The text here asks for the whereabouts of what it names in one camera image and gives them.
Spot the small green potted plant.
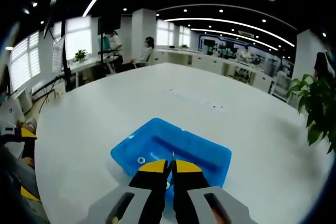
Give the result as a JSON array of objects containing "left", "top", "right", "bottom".
[{"left": 72, "top": 49, "right": 88, "bottom": 63}]

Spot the large white table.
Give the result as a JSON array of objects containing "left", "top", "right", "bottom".
[{"left": 34, "top": 62, "right": 334, "bottom": 224}]

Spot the blue plastic container tray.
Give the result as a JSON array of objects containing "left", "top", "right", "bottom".
[{"left": 110, "top": 118, "right": 233, "bottom": 201}]

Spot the white office desk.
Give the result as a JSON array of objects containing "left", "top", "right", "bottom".
[{"left": 67, "top": 55, "right": 120, "bottom": 88}]

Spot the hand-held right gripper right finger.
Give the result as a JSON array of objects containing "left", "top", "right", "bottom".
[{"left": 171, "top": 159, "right": 260, "bottom": 224}]

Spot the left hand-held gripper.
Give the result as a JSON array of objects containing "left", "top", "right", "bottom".
[{"left": 0, "top": 121, "right": 41, "bottom": 202}]

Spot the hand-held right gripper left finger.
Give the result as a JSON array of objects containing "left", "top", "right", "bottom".
[{"left": 78, "top": 158, "right": 170, "bottom": 224}]

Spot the long white office counter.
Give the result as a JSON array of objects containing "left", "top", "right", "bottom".
[{"left": 154, "top": 47, "right": 276, "bottom": 92}]

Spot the large green leafy plant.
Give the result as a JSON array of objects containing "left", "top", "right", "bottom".
[{"left": 286, "top": 73, "right": 336, "bottom": 154}]

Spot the black monitor screen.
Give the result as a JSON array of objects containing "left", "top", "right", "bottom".
[{"left": 97, "top": 15, "right": 122, "bottom": 36}]

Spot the black tripod stand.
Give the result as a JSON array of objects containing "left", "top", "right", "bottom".
[{"left": 43, "top": 0, "right": 77, "bottom": 92}]

